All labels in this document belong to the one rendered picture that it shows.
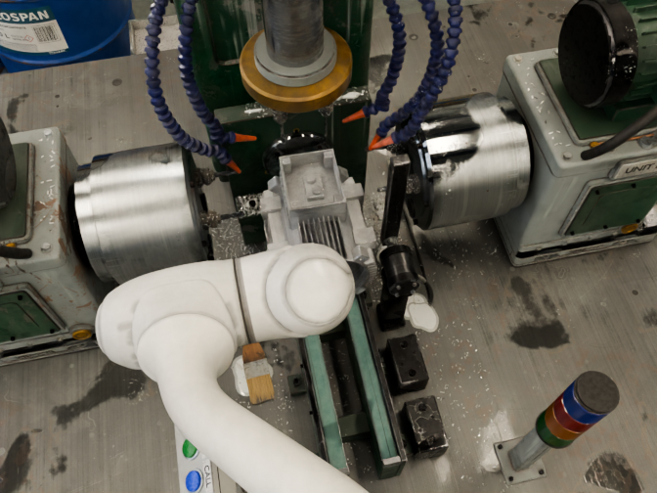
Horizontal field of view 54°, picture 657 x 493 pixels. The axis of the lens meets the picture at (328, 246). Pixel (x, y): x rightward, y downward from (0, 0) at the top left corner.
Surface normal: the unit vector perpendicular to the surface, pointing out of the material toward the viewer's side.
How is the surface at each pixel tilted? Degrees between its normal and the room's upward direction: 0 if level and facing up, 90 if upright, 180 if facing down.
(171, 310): 19
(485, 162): 40
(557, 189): 89
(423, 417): 0
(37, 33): 91
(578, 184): 89
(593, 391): 0
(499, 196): 73
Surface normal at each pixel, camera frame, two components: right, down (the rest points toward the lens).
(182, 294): -0.04, -0.73
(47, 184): 0.00, -0.51
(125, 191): 0.04, -0.30
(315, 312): 0.19, 0.19
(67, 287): 0.21, 0.84
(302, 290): 0.00, -0.04
